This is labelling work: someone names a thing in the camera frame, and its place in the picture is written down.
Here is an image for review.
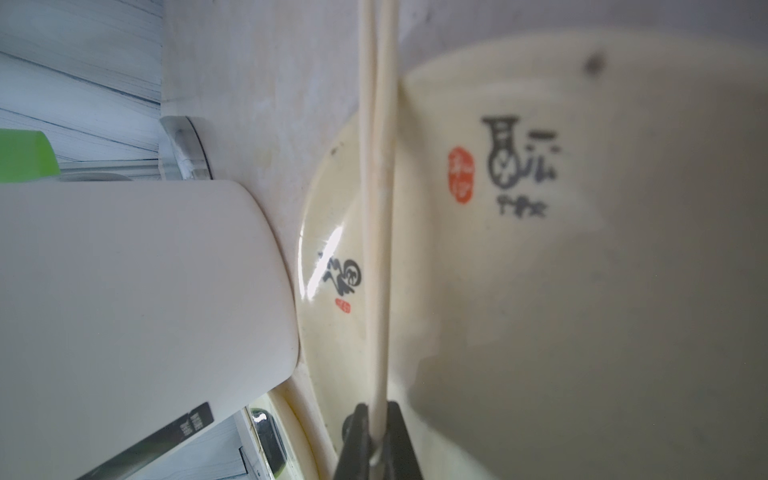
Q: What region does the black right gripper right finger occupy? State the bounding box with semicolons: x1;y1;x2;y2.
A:
383;401;424;480

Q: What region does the white trash bin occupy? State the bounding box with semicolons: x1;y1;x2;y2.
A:
1;180;299;479

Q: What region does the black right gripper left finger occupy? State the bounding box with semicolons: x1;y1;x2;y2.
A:
333;403;370;480

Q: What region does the chopsticks pair three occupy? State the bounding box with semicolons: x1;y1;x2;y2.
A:
358;1;400;447

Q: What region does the chrome wire cup rack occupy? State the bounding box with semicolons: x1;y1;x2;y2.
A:
57;116;213;182

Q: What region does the green plastic goblet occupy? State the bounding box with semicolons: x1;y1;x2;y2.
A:
0;129;60;184

